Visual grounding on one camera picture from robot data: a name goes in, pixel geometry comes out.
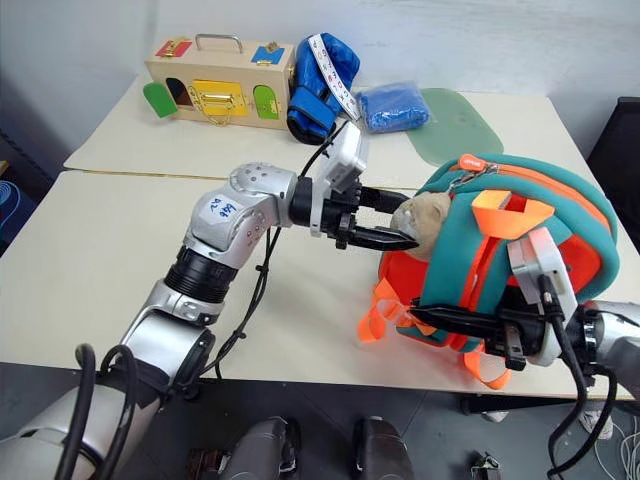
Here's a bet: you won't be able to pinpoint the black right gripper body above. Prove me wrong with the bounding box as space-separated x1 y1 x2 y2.
482 307 550 372

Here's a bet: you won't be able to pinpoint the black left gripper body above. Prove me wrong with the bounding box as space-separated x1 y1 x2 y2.
321 181 365 252

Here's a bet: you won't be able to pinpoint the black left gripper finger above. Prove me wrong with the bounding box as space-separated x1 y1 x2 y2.
348 226 421 252
359 186 417 214

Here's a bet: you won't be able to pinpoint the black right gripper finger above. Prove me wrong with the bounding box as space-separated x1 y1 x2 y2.
406 303 501 329
423 319 504 347

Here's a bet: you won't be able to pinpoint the beige plush toy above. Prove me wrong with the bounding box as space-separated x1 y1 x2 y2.
388 191 452 260

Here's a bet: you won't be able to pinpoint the orange and teal backpack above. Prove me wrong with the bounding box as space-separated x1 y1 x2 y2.
356 153 622 391

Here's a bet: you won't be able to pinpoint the wooden lock box toy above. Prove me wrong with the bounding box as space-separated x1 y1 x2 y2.
142 33 297 133

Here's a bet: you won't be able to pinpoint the blue cloth in plastic bag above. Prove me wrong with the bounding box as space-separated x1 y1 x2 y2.
355 79 432 134

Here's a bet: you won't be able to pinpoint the green translucent mat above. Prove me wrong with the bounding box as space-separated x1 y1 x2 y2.
406 87 504 167

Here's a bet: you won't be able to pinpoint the white sneaker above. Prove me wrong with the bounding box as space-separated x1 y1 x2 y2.
578 399 615 441

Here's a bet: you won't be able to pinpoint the blue boxing glove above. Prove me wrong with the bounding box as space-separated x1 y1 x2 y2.
286 32 362 147

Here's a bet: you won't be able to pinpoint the white printed measuring tape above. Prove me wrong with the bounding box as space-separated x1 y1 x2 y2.
307 33 362 122

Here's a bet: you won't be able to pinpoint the small dark floor object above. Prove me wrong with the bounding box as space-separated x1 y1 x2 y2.
470 451 503 480

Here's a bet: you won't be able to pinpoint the dark rounded robot foot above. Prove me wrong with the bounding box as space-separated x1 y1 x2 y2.
353 416 416 480
187 416 302 480

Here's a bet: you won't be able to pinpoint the blue patterned object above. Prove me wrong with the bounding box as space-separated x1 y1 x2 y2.
0 178 24 234

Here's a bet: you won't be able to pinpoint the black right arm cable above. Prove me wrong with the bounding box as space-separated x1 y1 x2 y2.
536 273 621 480

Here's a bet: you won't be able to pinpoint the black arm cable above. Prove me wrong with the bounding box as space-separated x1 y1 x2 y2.
172 134 342 402
536 273 621 480

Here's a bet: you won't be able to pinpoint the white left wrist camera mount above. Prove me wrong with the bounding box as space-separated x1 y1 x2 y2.
308 121 369 238

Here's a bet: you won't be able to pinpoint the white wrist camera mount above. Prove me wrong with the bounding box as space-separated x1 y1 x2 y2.
506 227 582 367
308 121 369 238

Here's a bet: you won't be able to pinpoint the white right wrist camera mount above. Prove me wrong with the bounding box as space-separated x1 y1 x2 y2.
506 227 582 367

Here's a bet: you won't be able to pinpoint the black table frame bar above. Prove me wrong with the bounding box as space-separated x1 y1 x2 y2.
459 393 512 417

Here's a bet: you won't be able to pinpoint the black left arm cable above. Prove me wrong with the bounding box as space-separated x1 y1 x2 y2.
172 134 342 402

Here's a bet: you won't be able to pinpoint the white floor cables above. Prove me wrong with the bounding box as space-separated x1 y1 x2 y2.
617 427 640 480

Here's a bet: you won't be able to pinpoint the thick black shoulder cables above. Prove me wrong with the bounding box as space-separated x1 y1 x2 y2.
52 342 140 480

